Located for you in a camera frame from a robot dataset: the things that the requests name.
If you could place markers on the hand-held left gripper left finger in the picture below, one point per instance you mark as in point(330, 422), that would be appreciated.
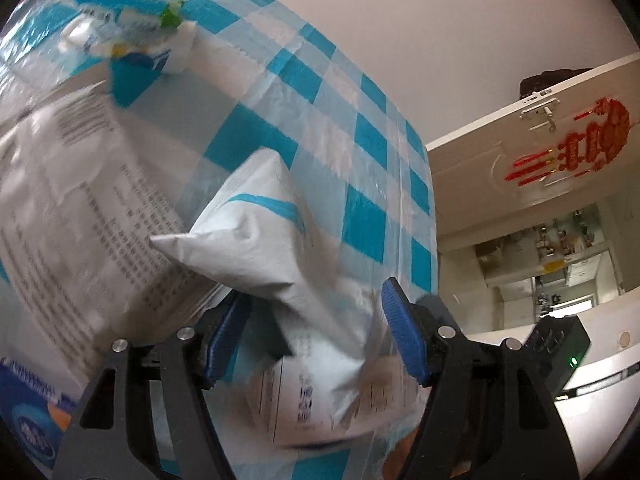
point(225, 345)

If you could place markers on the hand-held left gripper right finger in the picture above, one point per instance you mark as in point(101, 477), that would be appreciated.
point(402, 330)

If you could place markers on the small white black-sided bag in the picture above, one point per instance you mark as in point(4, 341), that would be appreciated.
point(260, 240)

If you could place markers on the blue tissue packet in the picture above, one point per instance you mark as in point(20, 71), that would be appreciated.
point(30, 425)

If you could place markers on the kitchen shelf with items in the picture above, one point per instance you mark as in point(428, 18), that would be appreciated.
point(545, 255)

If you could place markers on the cream door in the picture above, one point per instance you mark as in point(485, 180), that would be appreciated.
point(475, 185)

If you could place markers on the flat white printed bag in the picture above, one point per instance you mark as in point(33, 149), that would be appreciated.
point(75, 210)

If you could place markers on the red door decoration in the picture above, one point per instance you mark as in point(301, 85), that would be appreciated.
point(595, 140)

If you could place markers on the dark cloth on door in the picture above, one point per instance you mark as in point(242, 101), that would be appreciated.
point(555, 82)

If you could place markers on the teal white packet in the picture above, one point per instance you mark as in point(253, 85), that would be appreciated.
point(135, 67)

